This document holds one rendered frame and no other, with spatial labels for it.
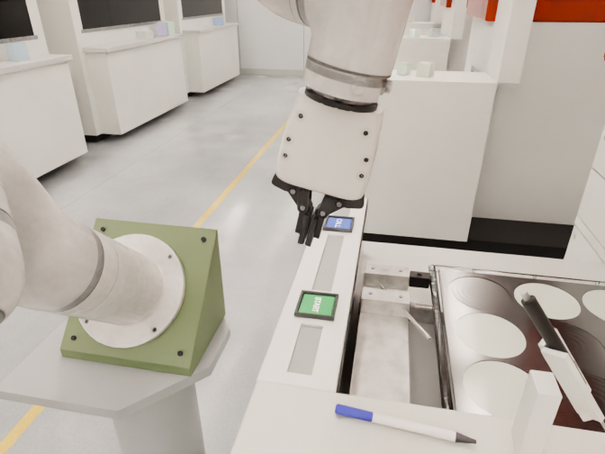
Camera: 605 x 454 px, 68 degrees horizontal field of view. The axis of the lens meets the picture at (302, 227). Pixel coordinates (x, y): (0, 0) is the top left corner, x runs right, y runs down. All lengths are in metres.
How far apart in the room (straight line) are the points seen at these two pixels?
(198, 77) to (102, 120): 2.20
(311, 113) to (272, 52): 8.35
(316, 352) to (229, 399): 1.27
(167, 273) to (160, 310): 0.06
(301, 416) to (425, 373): 0.32
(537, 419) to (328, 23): 0.40
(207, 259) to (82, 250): 0.24
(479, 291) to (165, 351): 0.54
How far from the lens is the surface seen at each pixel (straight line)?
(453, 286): 0.85
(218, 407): 1.82
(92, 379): 0.82
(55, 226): 0.59
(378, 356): 0.71
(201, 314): 0.76
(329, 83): 0.44
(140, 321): 0.79
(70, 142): 4.38
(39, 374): 0.87
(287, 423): 0.51
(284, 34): 8.72
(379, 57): 0.44
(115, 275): 0.66
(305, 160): 0.48
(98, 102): 5.04
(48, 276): 0.59
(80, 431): 1.89
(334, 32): 0.43
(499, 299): 0.84
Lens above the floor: 1.36
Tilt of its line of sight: 27 degrees down
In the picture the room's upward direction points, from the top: straight up
